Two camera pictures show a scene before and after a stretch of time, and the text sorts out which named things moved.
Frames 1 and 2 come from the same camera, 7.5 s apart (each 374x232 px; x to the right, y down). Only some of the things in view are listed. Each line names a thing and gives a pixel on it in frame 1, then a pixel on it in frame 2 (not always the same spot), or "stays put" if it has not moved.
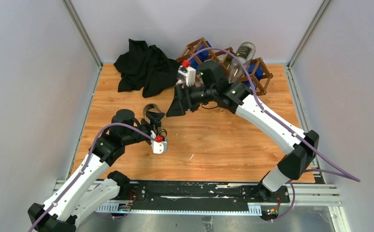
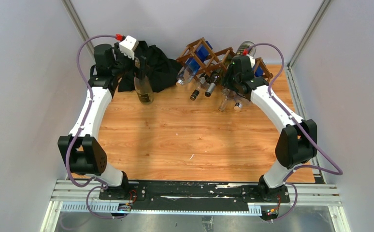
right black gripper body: (196, 96) to (231, 80)
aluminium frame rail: (302, 195) stays put
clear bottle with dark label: (153, 113) to (143, 88)
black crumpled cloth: (147, 67) stays put
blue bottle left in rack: (203, 55) stays put
